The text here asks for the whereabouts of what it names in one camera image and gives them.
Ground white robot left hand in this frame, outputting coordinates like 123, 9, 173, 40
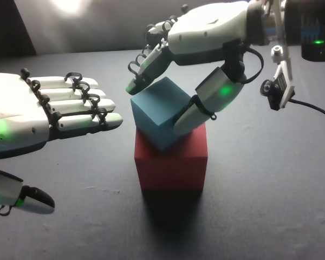
0, 68, 124, 217

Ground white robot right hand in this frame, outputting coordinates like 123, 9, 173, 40
125, 1, 263, 136

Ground blue foam cube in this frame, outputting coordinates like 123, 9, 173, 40
130, 76, 192, 154

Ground red foam cube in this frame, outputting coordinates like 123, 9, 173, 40
134, 123, 209, 192

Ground white backdrop sheet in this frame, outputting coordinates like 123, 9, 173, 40
15, 0, 261, 56

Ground grey table cloth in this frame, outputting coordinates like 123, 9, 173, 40
0, 44, 325, 260

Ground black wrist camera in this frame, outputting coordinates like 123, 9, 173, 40
261, 72, 288, 111

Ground black camera cable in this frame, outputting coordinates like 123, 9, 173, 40
287, 99, 325, 128

